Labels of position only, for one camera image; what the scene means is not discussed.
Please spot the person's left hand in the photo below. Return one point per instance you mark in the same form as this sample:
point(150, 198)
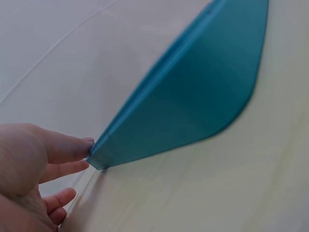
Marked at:
point(21, 169)

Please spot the person's left thumb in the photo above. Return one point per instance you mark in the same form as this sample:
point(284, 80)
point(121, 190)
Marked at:
point(65, 148)

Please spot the blue translucent plastic folder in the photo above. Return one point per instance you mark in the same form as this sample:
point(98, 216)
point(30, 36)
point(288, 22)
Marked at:
point(188, 101)

